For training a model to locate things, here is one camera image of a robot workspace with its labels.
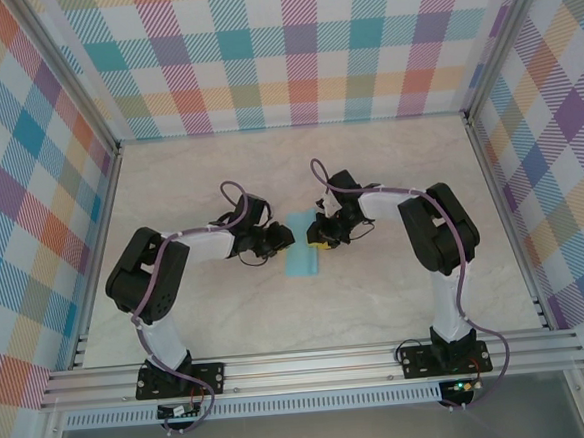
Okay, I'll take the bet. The aluminium side rail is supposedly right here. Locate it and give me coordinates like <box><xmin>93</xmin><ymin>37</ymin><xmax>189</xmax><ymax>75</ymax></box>
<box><xmin>54</xmin><ymin>143</ymin><xmax>139</xmax><ymax>370</ymax></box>
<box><xmin>463</xmin><ymin>109</ymin><xmax>555</xmax><ymax>336</ymax></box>

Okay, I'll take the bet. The circuit board with green light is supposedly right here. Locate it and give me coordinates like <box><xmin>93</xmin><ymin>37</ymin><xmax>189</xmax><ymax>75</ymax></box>
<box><xmin>441</xmin><ymin>376</ymin><xmax>486</xmax><ymax>398</ymax></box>

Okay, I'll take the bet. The thin black wire right gripper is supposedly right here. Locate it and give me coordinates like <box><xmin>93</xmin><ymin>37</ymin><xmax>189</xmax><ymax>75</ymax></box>
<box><xmin>345</xmin><ymin>219</ymin><xmax>379</xmax><ymax>245</ymax></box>

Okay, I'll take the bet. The thin black wire left gripper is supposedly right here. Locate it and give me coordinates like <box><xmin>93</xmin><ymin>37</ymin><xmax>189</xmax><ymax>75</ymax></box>
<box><xmin>237</xmin><ymin>248</ymin><xmax>277</xmax><ymax>270</ymax></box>

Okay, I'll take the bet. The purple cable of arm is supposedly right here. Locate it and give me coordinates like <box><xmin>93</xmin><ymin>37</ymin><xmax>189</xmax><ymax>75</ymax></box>
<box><xmin>121</xmin><ymin>179</ymin><xmax>269</xmax><ymax>438</ymax></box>
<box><xmin>309</xmin><ymin>146</ymin><xmax>516</xmax><ymax>421</ymax></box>

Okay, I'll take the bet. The aluminium frame post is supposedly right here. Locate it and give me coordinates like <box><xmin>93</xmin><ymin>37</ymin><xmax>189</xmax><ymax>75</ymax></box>
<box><xmin>15</xmin><ymin>0</ymin><xmax>121</xmax><ymax>158</ymax></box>
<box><xmin>451</xmin><ymin>0</ymin><xmax>557</xmax><ymax>126</ymax></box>

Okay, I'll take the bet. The black base plate right arm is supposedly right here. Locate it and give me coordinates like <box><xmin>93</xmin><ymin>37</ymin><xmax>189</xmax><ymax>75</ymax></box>
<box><xmin>399</xmin><ymin>337</ymin><xmax>493</xmax><ymax>381</ymax></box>

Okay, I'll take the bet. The black base plate left arm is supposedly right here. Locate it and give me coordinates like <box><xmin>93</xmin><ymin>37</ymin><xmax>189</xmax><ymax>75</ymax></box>
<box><xmin>133</xmin><ymin>359</ymin><xmax>229</xmax><ymax>402</ymax></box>

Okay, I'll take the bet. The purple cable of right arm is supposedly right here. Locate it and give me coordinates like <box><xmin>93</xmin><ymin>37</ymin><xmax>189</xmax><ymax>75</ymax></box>
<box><xmin>309</xmin><ymin>146</ymin><xmax>516</xmax><ymax>421</ymax></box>

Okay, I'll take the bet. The circuit board black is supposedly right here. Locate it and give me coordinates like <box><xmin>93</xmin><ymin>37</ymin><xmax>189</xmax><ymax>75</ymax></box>
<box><xmin>157</xmin><ymin>401</ymin><xmax>205</xmax><ymax>421</ymax></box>

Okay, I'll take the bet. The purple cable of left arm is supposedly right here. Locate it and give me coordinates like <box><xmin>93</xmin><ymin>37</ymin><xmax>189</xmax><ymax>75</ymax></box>
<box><xmin>121</xmin><ymin>179</ymin><xmax>269</xmax><ymax>438</ymax></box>

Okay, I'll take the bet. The thin black wire gripper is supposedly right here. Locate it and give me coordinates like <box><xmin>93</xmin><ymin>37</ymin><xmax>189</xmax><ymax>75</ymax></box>
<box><xmin>345</xmin><ymin>219</ymin><xmax>379</xmax><ymax>245</ymax></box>
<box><xmin>237</xmin><ymin>248</ymin><xmax>277</xmax><ymax>270</ymax></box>

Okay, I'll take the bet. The aluminium mounting rail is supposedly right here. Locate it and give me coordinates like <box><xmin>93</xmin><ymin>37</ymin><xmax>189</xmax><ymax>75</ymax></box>
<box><xmin>36</xmin><ymin>326</ymin><xmax>584</xmax><ymax>413</ymax></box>

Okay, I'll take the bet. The light blue cloth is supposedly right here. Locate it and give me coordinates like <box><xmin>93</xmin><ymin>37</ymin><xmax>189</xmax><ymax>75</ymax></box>
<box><xmin>279</xmin><ymin>207</ymin><xmax>322</xmax><ymax>280</ymax></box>

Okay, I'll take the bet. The perforated metal cable tray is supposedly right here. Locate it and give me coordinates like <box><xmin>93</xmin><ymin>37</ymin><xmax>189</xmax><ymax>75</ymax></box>
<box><xmin>62</xmin><ymin>384</ymin><xmax>444</xmax><ymax>430</ymax></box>

